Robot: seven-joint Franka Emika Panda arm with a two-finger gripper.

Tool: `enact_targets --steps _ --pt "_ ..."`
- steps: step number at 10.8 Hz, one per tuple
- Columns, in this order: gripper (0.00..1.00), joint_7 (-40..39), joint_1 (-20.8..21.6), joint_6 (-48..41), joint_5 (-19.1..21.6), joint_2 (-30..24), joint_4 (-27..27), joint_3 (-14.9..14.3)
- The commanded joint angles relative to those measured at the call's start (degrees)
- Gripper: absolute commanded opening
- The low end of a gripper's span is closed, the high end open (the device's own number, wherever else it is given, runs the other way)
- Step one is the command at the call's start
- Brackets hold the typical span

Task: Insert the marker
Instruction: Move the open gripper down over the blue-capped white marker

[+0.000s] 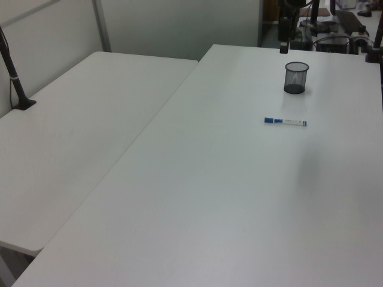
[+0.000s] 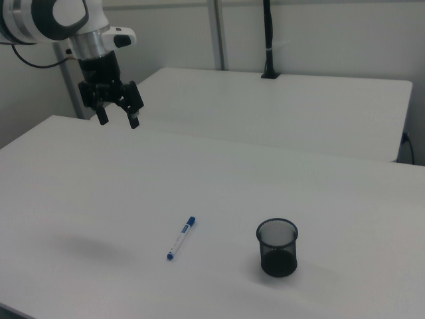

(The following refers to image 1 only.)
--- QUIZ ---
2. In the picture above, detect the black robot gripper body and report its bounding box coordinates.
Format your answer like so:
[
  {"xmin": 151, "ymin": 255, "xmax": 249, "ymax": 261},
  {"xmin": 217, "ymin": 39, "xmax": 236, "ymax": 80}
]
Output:
[{"xmin": 278, "ymin": 17, "xmax": 293, "ymax": 43}]

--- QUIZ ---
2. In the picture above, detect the blue and white marker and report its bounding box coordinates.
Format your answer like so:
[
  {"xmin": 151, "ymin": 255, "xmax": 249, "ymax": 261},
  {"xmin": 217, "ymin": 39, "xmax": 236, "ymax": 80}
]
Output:
[{"xmin": 263, "ymin": 117, "xmax": 309, "ymax": 127}]

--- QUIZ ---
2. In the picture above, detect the black mesh pen cup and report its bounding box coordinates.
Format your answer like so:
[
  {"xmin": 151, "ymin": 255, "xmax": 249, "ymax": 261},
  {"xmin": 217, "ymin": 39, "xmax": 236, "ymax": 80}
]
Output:
[{"xmin": 283, "ymin": 61, "xmax": 310, "ymax": 94}]

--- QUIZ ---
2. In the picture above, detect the black monitor stand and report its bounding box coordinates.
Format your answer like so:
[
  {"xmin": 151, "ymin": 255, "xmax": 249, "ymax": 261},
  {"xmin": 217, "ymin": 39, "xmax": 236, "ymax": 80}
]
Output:
[{"xmin": 301, "ymin": 0, "xmax": 332, "ymax": 34}]

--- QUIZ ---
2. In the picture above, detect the dark grey computer case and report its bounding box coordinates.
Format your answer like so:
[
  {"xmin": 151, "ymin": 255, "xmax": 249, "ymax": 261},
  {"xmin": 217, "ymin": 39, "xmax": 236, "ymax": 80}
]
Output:
[{"xmin": 316, "ymin": 34, "xmax": 351, "ymax": 54}]

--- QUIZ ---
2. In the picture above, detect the blue and white box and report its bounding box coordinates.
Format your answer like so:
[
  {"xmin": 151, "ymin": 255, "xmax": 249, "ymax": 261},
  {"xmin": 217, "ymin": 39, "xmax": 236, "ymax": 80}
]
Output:
[{"xmin": 334, "ymin": 0, "xmax": 357, "ymax": 10}]

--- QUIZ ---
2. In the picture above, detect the grey box with red button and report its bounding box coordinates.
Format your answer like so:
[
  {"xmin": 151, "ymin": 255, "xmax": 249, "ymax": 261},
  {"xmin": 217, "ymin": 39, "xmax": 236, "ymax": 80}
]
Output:
[{"xmin": 350, "ymin": 26, "xmax": 371, "ymax": 46}]

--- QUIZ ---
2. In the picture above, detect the white side table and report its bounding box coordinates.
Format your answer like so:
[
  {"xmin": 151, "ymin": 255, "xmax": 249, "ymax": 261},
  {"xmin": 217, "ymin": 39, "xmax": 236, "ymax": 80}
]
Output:
[{"xmin": 0, "ymin": 51, "xmax": 200, "ymax": 258}]

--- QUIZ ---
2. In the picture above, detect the black pole stand with base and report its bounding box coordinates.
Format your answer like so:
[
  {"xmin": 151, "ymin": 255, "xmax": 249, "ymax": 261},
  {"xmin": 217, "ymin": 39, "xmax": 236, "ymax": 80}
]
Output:
[{"xmin": 0, "ymin": 25, "xmax": 37, "ymax": 112}]

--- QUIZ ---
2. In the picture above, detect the black camera stand with clamp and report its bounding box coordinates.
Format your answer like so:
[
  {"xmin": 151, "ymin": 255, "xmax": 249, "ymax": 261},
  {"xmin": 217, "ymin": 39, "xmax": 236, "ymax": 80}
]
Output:
[{"xmin": 364, "ymin": 17, "xmax": 383, "ymax": 63}]

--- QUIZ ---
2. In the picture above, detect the grey metal partition post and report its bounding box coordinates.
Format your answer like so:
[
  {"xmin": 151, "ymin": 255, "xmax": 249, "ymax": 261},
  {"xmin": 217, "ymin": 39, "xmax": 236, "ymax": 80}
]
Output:
[{"xmin": 91, "ymin": 0, "xmax": 112, "ymax": 53}]

